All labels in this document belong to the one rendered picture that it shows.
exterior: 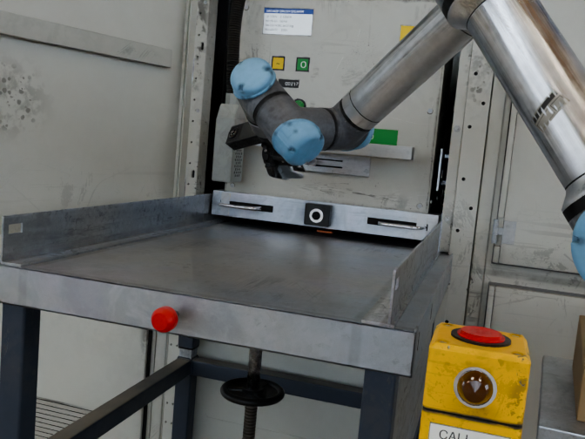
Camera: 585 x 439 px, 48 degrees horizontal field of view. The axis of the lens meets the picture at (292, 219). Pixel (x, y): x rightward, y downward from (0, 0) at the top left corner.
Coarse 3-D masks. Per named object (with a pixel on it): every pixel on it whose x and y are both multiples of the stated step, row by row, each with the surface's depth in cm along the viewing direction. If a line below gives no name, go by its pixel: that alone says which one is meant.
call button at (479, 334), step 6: (462, 330) 57; (468, 330) 57; (474, 330) 57; (480, 330) 57; (486, 330) 57; (492, 330) 58; (462, 336) 56; (468, 336) 56; (474, 336) 56; (480, 336) 55; (486, 336) 55; (492, 336) 56; (498, 336) 56; (486, 342) 55; (492, 342) 55; (498, 342) 55
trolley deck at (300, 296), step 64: (0, 256) 98; (128, 256) 108; (192, 256) 113; (256, 256) 119; (320, 256) 125; (384, 256) 132; (448, 256) 140; (128, 320) 89; (192, 320) 86; (256, 320) 83; (320, 320) 81
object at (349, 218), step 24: (216, 192) 161; (240, 192) 159; (240, 216) 159; (264, 216) 158; (288, 216) 156; (336, 216) 152; (360, 216) 151; (384, 216) 149; (408, 216) 148; (432, 216) 146
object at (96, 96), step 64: (0, 0) 119; (64, 0) 129; (128, 0) 142; (192, 0) 153; (0, 64) 120; (64, 64) 131; (128, 64) 144; (192, 64) 156; (0, 128) 122; (64, 128) 133; (128, 128) 147; (0, 192) 124; (64, 192) 135; (128, 192) 149
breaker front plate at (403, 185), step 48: (288, 0) 153; (336, 0) 150; (384, 0) 147; (432, 0) 144; (240, 48) 157; (288, 48) 154; (336, 48) 150; (384, 48) 147; (336, 96) 151; (432, 96) 145; (432, 144) 146; (288, 192) 157; (336, 192) 153; (384, 192) 150
